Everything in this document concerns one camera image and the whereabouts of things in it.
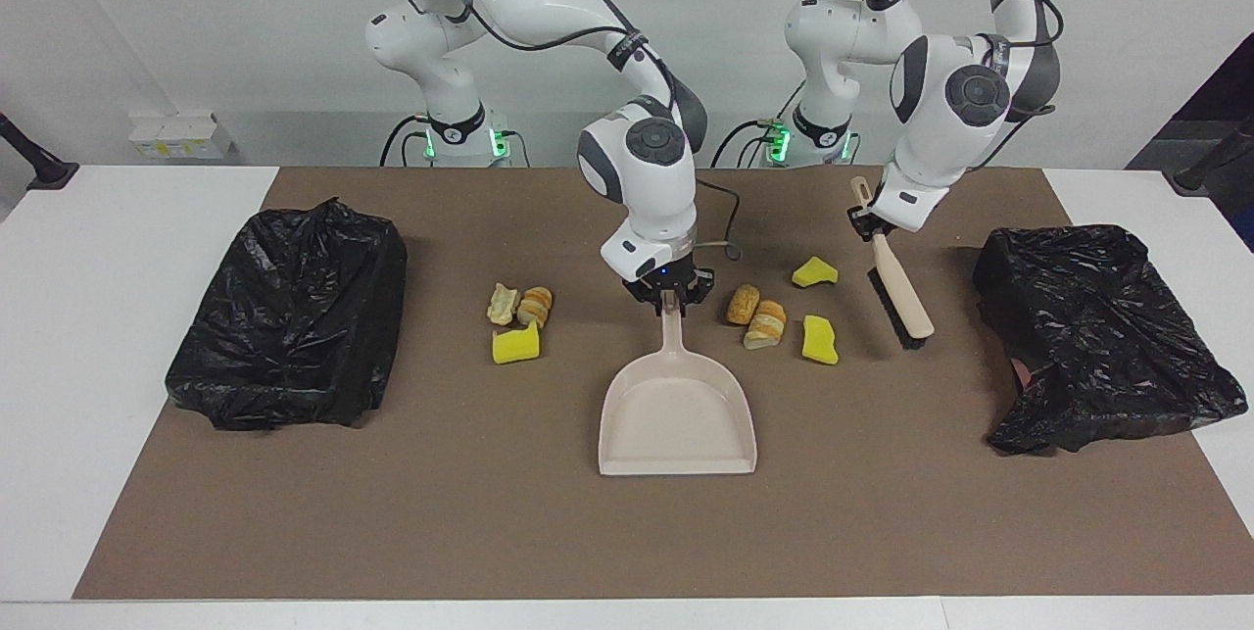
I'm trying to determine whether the brown table mat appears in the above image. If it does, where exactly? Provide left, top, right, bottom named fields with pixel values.
left=73, top=167, right=1254, bottom=602

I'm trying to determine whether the black bag-lined bin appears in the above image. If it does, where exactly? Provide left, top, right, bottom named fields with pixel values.
left=972, top=223, right=1250, bottom=458
left=165, top=198, right=409, bottom=432

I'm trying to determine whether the beige hand brush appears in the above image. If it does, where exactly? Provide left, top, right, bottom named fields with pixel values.
left=848, top=175, right=936, bottom=351

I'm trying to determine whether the striped croissant toy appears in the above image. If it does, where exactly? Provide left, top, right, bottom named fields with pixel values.
left=517, top=286, right=555, bottom=329
left=743, top=300, right=788, bottom=351

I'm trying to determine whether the white wall socket box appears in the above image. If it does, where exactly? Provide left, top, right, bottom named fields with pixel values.
left=128, top=114, right=235, bottom=162

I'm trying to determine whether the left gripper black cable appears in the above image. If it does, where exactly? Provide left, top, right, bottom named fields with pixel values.
left=850, top=0, right=1066, bottom=170

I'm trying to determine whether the beige plastic dustpan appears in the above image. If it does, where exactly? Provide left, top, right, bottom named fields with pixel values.
left=598, top=292, right=759, bottom=478

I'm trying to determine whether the pale bread piece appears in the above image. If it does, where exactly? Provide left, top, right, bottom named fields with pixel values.
left=486, top=282, right=523, bottom=327

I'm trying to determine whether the black panel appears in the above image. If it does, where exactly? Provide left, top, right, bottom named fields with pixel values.
left=1127, top=32, right=1254, bottom=254

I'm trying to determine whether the black stand foot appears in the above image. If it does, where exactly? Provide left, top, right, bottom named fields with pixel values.
left=0, top=113, right=80, bottom=191
left=1173, top=119, right=1254, bottom=196

